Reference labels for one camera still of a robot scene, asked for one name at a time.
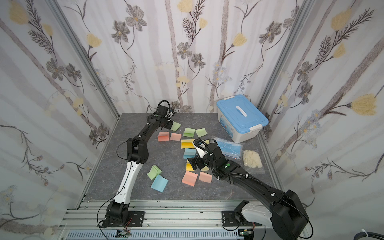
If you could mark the green memo pad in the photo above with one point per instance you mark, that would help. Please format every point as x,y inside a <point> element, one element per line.
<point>154,172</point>
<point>188,132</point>
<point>175,126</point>

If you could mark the torn green memo page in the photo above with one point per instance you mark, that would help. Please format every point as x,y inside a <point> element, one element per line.
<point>201,132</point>

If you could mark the clear bag with beige contents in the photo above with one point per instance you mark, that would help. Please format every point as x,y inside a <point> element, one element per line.
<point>252,159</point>

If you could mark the small yellow memo pad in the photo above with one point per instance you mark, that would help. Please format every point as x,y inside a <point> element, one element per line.
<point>189,167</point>

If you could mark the torn pink memo page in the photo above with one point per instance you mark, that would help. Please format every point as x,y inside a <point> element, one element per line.
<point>204,177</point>

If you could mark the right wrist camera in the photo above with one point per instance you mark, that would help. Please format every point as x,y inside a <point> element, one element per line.
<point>201,147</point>

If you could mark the blue memo pad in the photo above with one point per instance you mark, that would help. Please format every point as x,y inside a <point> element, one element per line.
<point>159,183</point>
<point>189,153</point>

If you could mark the small circuit board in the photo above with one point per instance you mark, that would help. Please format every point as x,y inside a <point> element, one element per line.
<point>123,234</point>

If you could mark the large yellow memo pad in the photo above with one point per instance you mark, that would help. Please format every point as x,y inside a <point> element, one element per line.
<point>187,144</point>

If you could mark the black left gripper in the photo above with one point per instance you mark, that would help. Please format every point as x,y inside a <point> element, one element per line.
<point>170,125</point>

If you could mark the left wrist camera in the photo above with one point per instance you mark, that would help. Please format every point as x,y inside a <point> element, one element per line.
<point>164,111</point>

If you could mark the pink memo pad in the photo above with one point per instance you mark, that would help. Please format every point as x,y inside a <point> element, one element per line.
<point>189,178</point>

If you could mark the bag of blue face masks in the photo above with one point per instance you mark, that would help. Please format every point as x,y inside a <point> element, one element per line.
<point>230,149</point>

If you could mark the red memo pad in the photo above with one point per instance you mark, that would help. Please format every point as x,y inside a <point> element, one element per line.
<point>163,136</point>

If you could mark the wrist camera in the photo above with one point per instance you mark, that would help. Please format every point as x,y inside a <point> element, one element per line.
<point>201,147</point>
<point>164,111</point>

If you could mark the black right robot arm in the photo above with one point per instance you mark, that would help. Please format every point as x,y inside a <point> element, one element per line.
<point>283,212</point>

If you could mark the aluminium rail frame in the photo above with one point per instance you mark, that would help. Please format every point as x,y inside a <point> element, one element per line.
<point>163,220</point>

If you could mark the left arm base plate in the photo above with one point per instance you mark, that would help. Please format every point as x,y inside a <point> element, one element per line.
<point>135,218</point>

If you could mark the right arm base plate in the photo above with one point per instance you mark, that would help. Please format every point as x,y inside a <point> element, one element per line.
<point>229,218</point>

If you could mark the white box with blue lid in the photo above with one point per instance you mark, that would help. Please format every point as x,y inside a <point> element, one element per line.
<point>240,118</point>

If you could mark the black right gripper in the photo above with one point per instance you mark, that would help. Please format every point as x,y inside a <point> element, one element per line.
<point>198,161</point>

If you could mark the torn red memo page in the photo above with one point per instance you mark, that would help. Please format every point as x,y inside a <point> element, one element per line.
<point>175,137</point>

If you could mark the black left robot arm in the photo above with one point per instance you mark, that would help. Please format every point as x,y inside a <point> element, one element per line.
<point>117,213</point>

